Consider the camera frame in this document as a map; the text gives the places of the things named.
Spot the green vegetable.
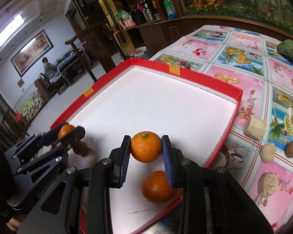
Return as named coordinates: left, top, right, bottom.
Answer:
left=276, top=39, right=293, bottom=73

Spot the gold pillar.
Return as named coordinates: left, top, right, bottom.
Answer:
left=88, top=0, right=135, bottom=59

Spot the patterned sofa cover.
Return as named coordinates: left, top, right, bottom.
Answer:
left=13, top=95, right=44, bottom=122

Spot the dark wooden chair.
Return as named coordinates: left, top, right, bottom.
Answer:
left=2, top=109, right=30, bottom=140

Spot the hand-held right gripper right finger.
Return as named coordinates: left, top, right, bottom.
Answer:
left=162, top=135, right=274, bottom=234

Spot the ceiling light panel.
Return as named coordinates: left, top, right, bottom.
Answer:
left=0, top=13, right=23, bottom=46

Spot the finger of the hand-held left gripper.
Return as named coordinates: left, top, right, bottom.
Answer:
left=4, top=123, right=69, bottom=166
left=15, top=126, right=86, bottom=176

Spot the green packet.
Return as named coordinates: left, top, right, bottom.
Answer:
left=116, top=9, right=130, bottom=21

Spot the person's left hand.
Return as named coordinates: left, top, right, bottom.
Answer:
left=7, top=220, right=19, bottom=233

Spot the pink container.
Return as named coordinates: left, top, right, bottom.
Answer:
left=122, top=17, right=136, bottom=28

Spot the red box with white inside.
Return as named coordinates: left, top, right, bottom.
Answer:
left=50, top=58, right=243, bottom=234

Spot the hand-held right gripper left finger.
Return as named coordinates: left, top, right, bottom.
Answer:
left=17, top=135, right=132, bottom=234

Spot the black and silver pitcher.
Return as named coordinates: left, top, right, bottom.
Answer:
left=140, top=0, right=155, bottom=21

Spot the table with blue cloth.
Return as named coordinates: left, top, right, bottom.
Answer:
left=55, top=50, right=86, bottom=78

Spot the brown kiwi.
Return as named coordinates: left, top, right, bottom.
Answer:
left=285, top=140, right=293, bottom=158

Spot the orange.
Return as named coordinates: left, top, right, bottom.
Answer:
left=58, top=124, right=76, bottom=140
left=130, top=131, right=163, bottom=163
left=141, top=171, right=182, bottom=203

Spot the framed wall picture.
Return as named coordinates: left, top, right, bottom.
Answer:
left=11, top=29, right=54, bottom=77

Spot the flower wall mural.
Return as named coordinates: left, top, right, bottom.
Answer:
left=172, top=0, right=293, bottom=44

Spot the fruit printed tablecloth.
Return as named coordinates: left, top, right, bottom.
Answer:
left=149, top=24, right=293, bottom=234

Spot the wooden armchair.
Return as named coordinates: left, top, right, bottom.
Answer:
left=65, top=21, right=124, bottom=83

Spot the green plastic bottle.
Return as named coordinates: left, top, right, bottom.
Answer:
left=163, top=0, right=177, bottom=19

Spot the red and white bucket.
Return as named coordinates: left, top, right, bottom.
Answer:
left=130, top=46, right=149, bottom=59

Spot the brown cork ball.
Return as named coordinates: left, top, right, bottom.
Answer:
left=73, top=141, right=89, bottom=157

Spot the dark wooden cabinet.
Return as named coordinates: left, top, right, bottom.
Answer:
left=66, top=0, right=186, bottom=61

